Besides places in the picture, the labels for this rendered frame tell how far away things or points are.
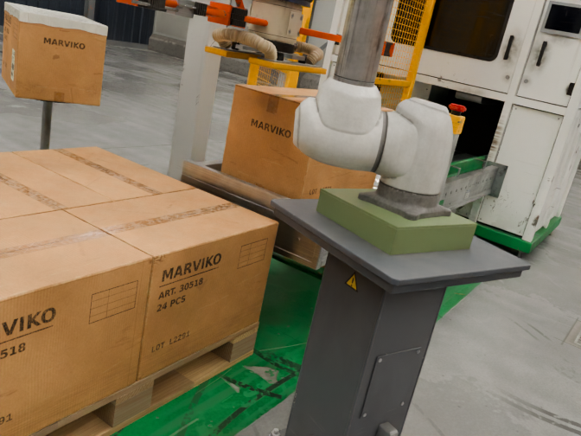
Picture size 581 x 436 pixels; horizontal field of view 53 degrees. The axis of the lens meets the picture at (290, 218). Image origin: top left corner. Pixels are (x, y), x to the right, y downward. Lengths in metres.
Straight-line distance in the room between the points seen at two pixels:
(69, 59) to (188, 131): 0.72
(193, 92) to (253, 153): 1.13
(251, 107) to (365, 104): 0.94
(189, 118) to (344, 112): 2.04
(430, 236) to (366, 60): 0.44
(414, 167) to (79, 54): 2.10
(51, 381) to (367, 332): 0.78
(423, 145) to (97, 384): 1.05
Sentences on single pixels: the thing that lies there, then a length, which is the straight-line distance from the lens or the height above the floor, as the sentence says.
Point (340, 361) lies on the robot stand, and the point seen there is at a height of 0.39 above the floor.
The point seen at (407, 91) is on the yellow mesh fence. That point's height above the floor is 0.94.
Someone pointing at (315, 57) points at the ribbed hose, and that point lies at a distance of 2.13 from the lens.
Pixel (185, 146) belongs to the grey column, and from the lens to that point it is 3.37.
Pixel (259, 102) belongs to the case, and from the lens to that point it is 2.23.
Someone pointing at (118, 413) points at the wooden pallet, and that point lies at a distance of 1.82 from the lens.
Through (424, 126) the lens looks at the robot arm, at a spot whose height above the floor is 1.04.
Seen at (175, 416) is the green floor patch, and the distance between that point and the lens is 1.93.
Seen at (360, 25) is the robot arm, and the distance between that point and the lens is 1.38.
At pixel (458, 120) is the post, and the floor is 0.98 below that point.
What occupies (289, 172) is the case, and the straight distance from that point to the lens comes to 2.16.
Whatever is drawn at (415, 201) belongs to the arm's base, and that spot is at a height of 0.86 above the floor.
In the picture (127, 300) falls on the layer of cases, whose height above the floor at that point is 0.43.
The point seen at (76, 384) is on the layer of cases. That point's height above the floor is 0.23.
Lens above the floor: 1.19
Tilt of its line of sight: 18 degrees down
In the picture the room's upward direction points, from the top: 12 degrees clockwise
